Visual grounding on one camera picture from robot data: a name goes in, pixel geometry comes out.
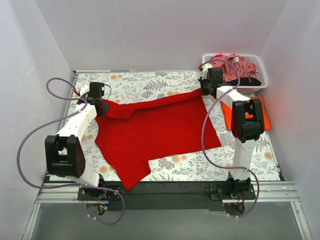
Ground red t shirt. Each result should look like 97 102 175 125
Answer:
95 89 221 191

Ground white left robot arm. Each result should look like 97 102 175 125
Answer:
44 82 110 200

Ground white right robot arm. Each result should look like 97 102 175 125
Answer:
199 63 265 199

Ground folded orange t shirt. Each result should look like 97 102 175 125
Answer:
220 97 271 131

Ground black garment in basket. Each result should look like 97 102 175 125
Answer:
227 77 262 87

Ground pink garments in basket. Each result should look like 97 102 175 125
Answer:
210 53 256 83

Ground white plastic laundry basket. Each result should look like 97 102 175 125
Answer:
199 53 269 94

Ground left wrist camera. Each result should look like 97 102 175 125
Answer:
73 85 90 97

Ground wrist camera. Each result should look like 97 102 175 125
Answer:
200 63 213 80
73 85 90 97

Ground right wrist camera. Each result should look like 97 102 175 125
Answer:
200 63 213 80

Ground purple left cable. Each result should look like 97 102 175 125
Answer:
16 77 126 225

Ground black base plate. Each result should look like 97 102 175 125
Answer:
77 181 256 213

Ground aluminium frame rail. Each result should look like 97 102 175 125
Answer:
23 181 312 240

